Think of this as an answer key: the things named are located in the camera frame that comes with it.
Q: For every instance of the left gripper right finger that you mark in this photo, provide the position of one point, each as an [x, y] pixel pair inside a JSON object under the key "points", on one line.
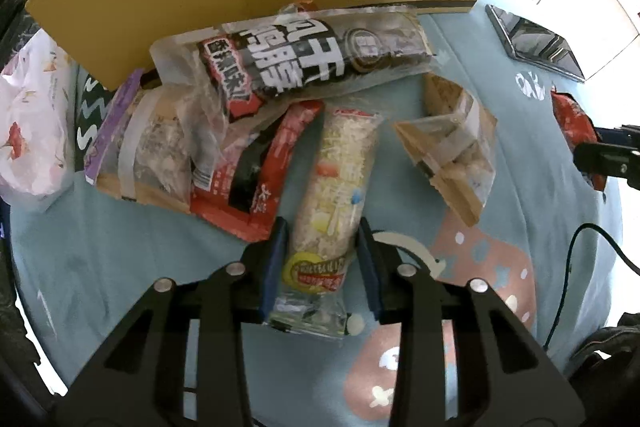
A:
{"points": [[378, 265]]}

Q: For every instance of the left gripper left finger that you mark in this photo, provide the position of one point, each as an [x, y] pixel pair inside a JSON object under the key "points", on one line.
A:
{"points": [[263, 266]]}

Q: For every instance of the red snack packet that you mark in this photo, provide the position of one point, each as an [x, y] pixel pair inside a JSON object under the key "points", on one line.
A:
{"points": [[576, 126]]}

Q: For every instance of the rice cracker pack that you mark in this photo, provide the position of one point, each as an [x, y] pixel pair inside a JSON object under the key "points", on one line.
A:
{"points": [[321, 246]]}

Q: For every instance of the red black snack bag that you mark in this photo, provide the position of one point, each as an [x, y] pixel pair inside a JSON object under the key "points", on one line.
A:
{"points": [[244, 194]]}

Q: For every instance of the black tablet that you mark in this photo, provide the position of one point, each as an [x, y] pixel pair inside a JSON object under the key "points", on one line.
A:
{"points": [[528, 42]]}

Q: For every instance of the kraft paper snack bag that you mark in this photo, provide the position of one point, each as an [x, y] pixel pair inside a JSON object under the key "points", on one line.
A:
{"points": [[148, 160]]}

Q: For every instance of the black clear duck snack bag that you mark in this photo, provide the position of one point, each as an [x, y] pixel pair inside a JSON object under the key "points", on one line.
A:
{"points": [[243, 66]]}

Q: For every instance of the purple snack bar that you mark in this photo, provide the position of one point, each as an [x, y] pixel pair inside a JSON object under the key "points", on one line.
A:
{"points": [[122, 99]]}

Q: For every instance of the black zigzag pillow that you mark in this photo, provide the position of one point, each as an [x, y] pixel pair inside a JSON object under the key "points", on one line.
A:
{"points": [[93, 101]]}

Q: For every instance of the white floral tissue pack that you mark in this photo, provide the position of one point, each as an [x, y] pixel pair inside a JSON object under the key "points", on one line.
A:
{"points": [[38, 88]]}

